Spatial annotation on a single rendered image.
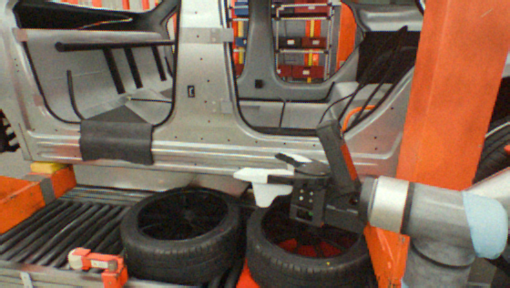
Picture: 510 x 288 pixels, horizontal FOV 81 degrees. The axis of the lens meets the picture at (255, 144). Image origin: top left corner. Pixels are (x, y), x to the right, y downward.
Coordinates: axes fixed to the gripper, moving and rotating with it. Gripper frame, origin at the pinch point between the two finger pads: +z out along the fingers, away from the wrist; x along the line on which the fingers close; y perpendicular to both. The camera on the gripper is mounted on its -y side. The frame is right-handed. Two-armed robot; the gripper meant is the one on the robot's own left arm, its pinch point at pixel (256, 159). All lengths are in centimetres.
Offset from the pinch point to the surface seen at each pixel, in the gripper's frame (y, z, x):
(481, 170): 14, -47, 90
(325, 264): 64, 1, 73
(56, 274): 83, 113, 19
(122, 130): 19, 115, 59
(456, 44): -25, -29, 47
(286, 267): 66, 16, 65
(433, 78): -17, -25, 47
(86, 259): 72, 97, 25
